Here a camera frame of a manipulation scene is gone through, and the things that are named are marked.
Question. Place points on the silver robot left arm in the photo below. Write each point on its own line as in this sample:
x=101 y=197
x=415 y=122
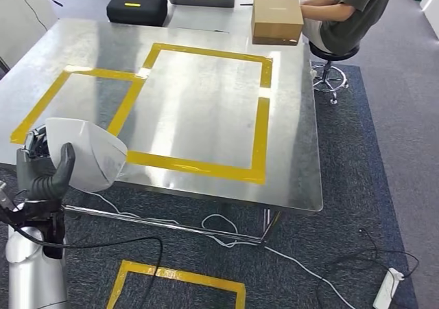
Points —
x=34 y=279

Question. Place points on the black hard case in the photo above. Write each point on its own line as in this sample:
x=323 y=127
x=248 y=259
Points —
x=137 y=9

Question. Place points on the white desk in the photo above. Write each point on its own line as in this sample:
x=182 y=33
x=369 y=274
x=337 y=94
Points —
x=432 y=6
x=24 y=20

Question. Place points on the yellow floor tape marking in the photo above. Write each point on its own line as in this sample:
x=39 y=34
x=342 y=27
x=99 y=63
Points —
x=178 y=275

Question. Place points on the white plastic car part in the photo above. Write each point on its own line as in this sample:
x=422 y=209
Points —
x=89 y=157

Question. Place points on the black stool with chrome base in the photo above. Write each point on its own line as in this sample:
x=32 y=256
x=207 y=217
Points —
x=329 y=54

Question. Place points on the pale grey desk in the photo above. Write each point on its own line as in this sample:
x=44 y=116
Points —
x=206 y=18

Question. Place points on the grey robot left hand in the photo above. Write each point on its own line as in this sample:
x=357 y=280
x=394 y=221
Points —
x=38 y=179

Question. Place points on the silver metal workbench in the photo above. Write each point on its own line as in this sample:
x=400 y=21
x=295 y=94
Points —
x=206 y=106

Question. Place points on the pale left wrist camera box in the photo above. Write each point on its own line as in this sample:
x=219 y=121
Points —
x=5 y=197

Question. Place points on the white power strip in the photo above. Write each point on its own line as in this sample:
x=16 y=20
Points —
x=385 y=291

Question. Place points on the brown cardboard box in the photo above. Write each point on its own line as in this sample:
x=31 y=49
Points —
x=276 y=18

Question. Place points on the person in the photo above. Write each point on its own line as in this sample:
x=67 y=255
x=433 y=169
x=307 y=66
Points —
x=357 y=11

